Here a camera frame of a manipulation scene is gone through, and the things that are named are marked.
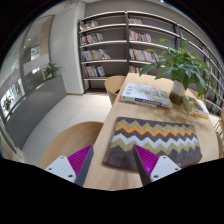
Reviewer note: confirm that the small background potted plant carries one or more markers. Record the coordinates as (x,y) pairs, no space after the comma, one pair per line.
(50,70)
(7,104)

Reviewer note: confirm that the large yellow-edged book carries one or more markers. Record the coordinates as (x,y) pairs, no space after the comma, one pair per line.
(198,108)

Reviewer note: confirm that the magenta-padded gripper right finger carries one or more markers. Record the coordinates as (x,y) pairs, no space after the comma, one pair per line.
(163,166)

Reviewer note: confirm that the large white and blue book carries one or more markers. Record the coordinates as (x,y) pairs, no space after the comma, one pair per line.
(145,94)

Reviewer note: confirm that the green plant in white pot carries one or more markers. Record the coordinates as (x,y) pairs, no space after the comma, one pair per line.
(180,66)

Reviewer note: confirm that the zigzag-patterned grey-backed towel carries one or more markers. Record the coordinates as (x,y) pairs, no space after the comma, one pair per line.
(153,133)

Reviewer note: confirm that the grey bookshelf unit with books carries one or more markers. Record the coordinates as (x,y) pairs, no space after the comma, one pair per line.
(110,33)

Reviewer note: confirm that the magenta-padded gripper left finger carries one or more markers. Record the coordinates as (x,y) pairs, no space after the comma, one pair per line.
(61,166)

